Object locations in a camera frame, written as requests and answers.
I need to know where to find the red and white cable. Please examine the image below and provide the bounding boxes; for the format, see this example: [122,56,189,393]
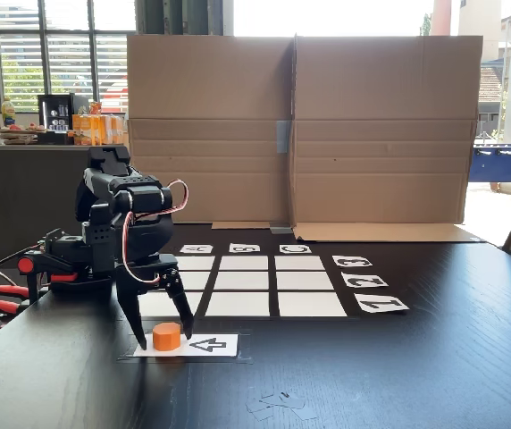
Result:
[121,179,190,285]

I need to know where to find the dark counter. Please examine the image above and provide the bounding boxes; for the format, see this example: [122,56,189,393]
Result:
[0,143,131,269]

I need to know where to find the black and red clamp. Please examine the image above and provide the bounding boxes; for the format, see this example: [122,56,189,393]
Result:
[17,249,80,309]

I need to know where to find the black cable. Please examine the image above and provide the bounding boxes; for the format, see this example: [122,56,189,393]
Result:
[0,243,45,287]

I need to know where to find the paper sheet number 2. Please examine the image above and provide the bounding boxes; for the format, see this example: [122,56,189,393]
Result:
[340,272,390,289]

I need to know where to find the brown cardboard box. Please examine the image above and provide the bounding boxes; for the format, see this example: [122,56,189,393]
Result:
[290,33,485,244]
[126,34,297,231]

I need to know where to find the paper sheet number 3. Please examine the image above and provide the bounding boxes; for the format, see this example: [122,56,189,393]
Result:
[331,255,373,268]

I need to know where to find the white arrow paper sheet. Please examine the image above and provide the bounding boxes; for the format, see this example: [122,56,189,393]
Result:
[132,333,239,358]

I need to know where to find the orange cartons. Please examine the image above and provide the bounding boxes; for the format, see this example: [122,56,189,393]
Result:
[71,101,127,147]

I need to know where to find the white grid with black tape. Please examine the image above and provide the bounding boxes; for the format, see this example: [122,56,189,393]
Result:
[137,254,360,319]

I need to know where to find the paper sheet number 1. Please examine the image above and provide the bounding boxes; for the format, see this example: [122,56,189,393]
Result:
[353,293,410,315]

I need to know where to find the black glass-front cabinet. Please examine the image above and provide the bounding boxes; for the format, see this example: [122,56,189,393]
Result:
[37,93,89,145]

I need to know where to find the tape scraps on table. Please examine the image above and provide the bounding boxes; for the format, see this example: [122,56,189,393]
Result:
[245,391,319,422]

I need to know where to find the blue foosball table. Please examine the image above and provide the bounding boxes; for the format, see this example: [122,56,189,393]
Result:
[472,142,511,203]

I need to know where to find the yellow bottle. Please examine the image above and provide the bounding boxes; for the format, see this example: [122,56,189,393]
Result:
[1,97,17,128]

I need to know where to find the wooden tray with food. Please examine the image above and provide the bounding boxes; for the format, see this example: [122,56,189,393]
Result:
[0,123,49,146]

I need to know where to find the round orange token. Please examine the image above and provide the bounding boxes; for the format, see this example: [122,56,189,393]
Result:
[152,322,181,352]

